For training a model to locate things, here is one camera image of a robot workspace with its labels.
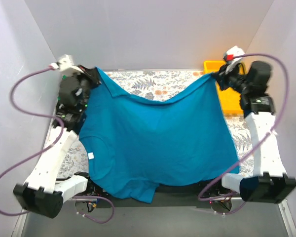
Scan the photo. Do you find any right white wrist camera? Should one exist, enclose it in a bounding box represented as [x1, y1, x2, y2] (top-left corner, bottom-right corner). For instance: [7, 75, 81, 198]
[223, 45, 245, 74]

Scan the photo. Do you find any blue t shirt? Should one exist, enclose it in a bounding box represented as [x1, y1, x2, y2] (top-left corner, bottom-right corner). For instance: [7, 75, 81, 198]
[79, 70, 239, 203]

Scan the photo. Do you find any floral patterned table mat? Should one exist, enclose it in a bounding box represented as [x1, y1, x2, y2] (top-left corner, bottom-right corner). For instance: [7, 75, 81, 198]
[57, 70, 252, 179]

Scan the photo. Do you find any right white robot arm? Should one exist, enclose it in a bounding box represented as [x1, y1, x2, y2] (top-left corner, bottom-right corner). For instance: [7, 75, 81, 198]
[213, 61, 296, 204]

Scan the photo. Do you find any folded green t shirt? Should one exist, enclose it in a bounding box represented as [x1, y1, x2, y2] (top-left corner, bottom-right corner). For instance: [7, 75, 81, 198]
[58, 75, 67, 101]

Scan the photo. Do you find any yellow plastic bin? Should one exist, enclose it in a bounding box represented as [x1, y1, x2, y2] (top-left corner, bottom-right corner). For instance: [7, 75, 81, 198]
[204, 61, 243, 116]

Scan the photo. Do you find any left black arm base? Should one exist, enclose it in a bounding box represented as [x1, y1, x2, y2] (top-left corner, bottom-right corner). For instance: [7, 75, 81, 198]
[56, 172, 114, 200]

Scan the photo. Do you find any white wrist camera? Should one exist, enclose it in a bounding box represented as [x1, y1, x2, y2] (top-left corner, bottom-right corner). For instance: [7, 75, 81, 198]
[223, 45, 245, 74]
[49, 54, 79, 77]

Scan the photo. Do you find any aluminium frame rail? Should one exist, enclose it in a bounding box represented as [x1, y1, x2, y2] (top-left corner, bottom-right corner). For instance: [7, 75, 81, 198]
[14, 197, 296, 237]

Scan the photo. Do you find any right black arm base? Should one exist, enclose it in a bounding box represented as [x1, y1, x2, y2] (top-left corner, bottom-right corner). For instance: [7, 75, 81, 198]
[198, 180, 239, 200]

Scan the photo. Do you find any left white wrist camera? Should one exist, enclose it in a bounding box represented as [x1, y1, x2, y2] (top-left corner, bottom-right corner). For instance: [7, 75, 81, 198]
[49, 54, 79, 77]

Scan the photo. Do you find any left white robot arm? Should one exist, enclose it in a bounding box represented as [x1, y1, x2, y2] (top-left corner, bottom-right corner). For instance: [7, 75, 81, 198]
[13, 65, 101, 218]

